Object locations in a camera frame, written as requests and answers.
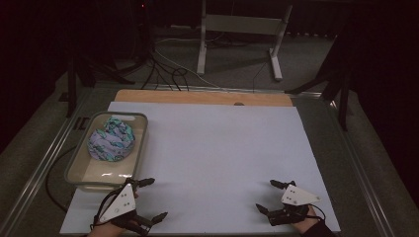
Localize white metal stand frame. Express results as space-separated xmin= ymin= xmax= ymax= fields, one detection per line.
xmin=196 ymin=0 xmax=293 ymax=82

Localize left hand-held gripper cable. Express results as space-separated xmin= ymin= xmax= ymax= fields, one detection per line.
xmin=90 ymin=189 xmax=121 ymax=231

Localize black cable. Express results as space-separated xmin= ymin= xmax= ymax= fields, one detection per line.
xmin=44 ymin=145 xmax=79 ymax=212

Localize black tripod stand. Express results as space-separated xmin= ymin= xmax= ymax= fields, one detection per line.
xmin=58 ymin=45 xmax=136 ymax=119
xmin=284 ymin=31 xmax=357 ymax=132

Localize white floor cable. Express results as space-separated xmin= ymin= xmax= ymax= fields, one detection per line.
xmin=153 ymin=37 xmax=221 ymax=89

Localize clear plastic bin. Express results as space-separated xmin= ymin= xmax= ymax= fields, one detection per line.
xmin=64 ymin=111 xmax=149 ymax=194

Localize right hand-held gripper cable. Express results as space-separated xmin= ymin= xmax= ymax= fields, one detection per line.
xmin=307 ymin=203 xmax=327 ymax=221

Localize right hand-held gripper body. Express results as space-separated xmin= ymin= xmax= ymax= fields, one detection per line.
xmin=267 ymin=184 xmax=321 ymax=227

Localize person's left hand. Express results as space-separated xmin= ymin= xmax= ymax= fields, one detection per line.
xmin=86 ymin=222 xmax=136 ymax=237

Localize white table mat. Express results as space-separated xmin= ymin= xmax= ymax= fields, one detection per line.
xmin=59 ymin=101 xmax=342 ymax=236

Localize purple teal patterned cloth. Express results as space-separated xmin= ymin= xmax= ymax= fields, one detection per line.
xmin=87 ymin=116 xmax=136 ymax=163

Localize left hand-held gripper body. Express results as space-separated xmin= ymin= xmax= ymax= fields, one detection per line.
xmin=98 ymin=178 xmax=155 ymax=236

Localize black floor cables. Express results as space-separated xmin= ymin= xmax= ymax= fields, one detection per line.
xmin=140 ymin=48 xmax=191 ymax=92

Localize aluminium frame rail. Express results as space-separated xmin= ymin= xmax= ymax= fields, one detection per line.
xmin=291 ymin=92 xmax=397 ymax=237
xmin=0 ymin=88 xmax=94 ymax=237

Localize hand-held gripper cable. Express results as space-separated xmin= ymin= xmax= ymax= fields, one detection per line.
xmin=90 ymin=189 xmax=121 ymax=231
xmin=307 ymin=203 xmax=327 ymax=221

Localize person's right hand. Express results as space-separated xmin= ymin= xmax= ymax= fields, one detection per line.
xmin=291 ymin=214 xmax=323 ymax=236

